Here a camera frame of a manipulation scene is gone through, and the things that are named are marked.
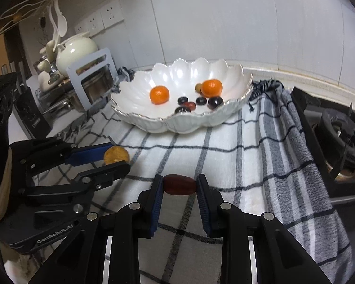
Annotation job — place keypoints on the red jujube date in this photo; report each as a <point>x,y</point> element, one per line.
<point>191,105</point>
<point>179,184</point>

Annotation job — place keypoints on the orange tangerine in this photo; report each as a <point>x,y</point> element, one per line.
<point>212,88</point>
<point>159,94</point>

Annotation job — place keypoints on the large dark cherry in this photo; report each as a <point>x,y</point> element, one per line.
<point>215,101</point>

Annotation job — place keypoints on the black knife block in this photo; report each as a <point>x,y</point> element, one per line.
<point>32,115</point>

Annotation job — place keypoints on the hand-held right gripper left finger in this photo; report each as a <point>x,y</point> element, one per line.
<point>155,210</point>

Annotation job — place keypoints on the black gas stove burner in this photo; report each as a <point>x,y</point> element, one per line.
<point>307,115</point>

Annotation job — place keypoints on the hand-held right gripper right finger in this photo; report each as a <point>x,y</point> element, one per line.
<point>204,210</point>

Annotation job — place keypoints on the white scalloped bowl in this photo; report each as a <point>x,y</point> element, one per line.
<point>165,74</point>

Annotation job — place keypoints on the white wall socket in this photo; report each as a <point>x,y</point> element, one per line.
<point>95,25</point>
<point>82,29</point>
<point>112,14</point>

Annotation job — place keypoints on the stainless steel pot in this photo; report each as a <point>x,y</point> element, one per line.
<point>99,84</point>

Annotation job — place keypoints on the yellow-brown longan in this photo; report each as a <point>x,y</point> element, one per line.
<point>117,154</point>
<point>198,88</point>

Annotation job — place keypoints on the cream pot with glass lid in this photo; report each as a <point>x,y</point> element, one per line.
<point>47,75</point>

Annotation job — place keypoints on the steel knife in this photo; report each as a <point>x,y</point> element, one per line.
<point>21,75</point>
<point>13,74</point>

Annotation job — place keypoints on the checked white cloth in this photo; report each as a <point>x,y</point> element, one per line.
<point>224,159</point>

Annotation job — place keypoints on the small dark cherry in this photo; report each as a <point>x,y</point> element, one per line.
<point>182,110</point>

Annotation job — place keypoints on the dark blueberry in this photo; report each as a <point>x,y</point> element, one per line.
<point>182,100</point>
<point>201,101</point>

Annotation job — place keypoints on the cream ceramic teapot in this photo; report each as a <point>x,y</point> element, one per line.
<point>75,54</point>

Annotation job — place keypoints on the steel pan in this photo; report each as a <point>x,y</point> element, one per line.
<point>60,103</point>

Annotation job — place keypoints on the grey-blue storage rack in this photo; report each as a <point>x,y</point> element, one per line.
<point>74,84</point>

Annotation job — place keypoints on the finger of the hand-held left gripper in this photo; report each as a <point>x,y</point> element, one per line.
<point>85,153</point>
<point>109,173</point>

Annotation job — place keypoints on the person's left hand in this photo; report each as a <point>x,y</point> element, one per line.
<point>6,195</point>

